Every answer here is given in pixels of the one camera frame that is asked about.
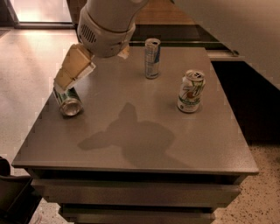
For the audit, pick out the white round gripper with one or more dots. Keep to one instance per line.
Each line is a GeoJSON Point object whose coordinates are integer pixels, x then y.
{"type": "Point", "coordinates": [105, 41]}

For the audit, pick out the green soda can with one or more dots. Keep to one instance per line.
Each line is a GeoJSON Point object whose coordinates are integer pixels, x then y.
{"type": "Point", "coordinates": [69, 102]}

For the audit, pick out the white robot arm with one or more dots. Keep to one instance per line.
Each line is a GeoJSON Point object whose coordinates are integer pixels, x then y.
{"type": "Point", "coordinates": [105, 28]}

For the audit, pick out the silver blue energy drink can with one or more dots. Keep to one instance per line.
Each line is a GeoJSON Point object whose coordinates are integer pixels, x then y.
{"type": "Point", "coordinates": [151, 57]}

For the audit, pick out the white green 7up can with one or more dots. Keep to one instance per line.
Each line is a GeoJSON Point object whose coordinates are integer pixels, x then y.
{"type": "Point", "coordinates": [190, 92]}

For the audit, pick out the grey cabinet with drawers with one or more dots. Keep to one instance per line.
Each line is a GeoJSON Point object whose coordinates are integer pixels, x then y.
{"type": "Point", "coordinates": [131, 156]}

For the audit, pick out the wooden wall panel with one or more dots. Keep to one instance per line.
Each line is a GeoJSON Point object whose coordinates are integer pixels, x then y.
{"type": "Point", "coordinates": [155, 12]}

